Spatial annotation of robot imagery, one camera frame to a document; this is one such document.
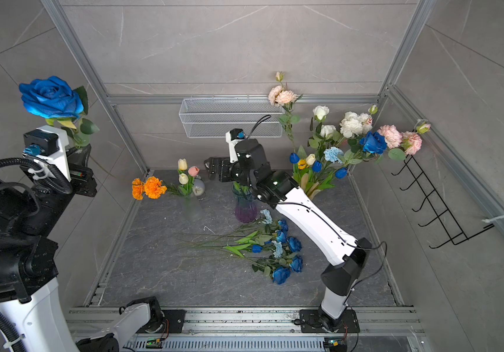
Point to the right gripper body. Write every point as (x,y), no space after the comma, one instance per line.
(231,173)

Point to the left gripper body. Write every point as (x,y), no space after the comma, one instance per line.
(80,182)

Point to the blue rose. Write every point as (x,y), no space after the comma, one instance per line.
(281,236)
(61,106)
(276,269)
(294,244)

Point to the blue rose low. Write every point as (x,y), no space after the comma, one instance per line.
(297,264)

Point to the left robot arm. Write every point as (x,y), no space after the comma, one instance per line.
(35,190)

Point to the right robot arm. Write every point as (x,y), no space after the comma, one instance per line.
(347,256)

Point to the blue purple ribbed vase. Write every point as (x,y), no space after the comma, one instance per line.
(245,210)

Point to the pink tulip left vase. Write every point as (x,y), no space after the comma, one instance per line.
(193,171)

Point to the cream wavy glass vase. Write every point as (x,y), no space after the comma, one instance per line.
(311,189)

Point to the clear glass vase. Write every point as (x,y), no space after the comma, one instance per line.
(193,210)

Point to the small blue alarm clock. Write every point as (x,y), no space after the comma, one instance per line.
(198,187)

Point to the peach carnation top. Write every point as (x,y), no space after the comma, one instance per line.
(280,96)

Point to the orange marigold lower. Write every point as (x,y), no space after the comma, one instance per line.
(154,188)

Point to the orange marigold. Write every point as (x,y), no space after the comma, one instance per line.
(154,188)
(137,189)

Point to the orange marigold upper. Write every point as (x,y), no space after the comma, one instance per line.
(137,189)

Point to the white rose cluster right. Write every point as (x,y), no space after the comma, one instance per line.
(353,124)

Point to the pink carnation pair right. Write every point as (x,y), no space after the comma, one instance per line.
(409,142)

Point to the white wire wall basket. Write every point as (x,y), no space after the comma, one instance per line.
(207,118)

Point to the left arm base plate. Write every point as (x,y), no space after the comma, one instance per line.
(173,321)

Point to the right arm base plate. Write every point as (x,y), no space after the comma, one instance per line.
(313,321)

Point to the black wire hook rack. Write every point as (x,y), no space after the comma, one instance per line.
(431,199)

